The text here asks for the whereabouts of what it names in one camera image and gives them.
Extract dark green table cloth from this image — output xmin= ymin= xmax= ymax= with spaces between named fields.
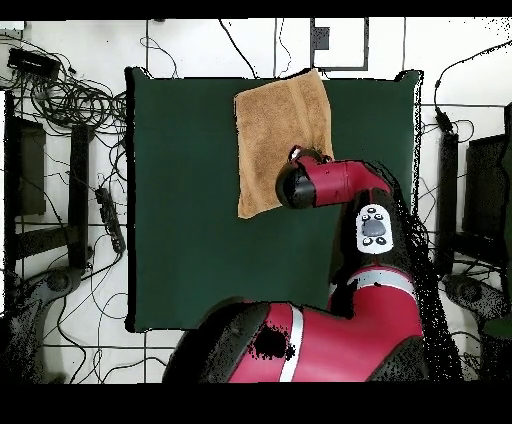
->
xmin=124 ymin=66 xmax=424 ymax=334

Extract grey square floor frame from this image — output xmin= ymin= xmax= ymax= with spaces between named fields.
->
xmin=309 ymin=17 xmax=370 ymax=72

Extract tan terry towel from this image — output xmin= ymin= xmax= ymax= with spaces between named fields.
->
xmin=233 ymin=67 xmax=335 ymax=220

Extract grey tripod base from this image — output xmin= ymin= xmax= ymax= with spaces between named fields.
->
xmin=441 ymin=273 xmax=512 ymax=321
xmin=7 ymin=266 xmax=85 ymax=381

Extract tangled black cables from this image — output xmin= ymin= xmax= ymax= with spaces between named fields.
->
xmin=0 ymin=33 xmax=130 ymax=139

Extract black power strip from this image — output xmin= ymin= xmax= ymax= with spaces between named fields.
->
xmin=94 ymin=186 xmax=127 ymax=254

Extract black rectangular box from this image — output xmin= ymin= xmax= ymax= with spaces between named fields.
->
xmin=7 ymin=47 xmax=61 ymax=79

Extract black stand frame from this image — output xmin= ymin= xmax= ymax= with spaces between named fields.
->
xmin=434 ymin=102 xmax=512 ymax=277
xmin=3 ymin=90 xmax=95 ymax=281

